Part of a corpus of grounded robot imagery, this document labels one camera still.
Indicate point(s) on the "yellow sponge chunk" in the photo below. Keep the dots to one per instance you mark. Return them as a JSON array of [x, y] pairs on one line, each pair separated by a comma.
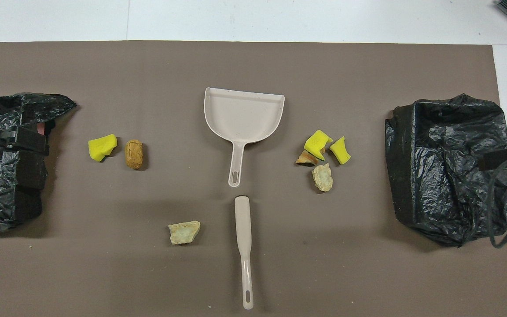
[[101, 147]]

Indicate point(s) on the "pale green foam chunk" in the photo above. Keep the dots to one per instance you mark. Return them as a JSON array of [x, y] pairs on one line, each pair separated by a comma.
[[322, 177], [184, 232]]

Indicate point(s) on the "yellow sponge piece with print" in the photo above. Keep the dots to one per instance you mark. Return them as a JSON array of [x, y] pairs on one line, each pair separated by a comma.
[[316, 143]]

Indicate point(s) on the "beige plastic dustpan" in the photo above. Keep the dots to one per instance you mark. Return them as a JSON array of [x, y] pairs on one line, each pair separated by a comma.
[[242, 116]]

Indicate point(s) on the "black bag-lined trash bin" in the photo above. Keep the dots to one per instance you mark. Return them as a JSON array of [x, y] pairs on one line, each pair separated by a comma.
[[438, 176]]

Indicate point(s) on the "brown table mat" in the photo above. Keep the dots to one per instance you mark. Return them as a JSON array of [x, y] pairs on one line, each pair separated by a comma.
[[253, 66]]

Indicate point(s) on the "small curved yellow sponge piece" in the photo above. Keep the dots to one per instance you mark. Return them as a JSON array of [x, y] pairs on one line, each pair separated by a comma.
[[340, 152]]

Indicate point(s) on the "brown bread roll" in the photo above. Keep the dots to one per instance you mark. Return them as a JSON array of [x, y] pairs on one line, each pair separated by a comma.
[[133, 154]]

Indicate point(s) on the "brown bread crust piece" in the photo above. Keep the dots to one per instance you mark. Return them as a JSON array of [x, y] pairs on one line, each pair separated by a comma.
[[305, 159]]

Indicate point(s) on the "beige hand brush black bristles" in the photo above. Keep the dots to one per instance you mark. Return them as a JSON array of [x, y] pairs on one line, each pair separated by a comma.
[[243, 220]]

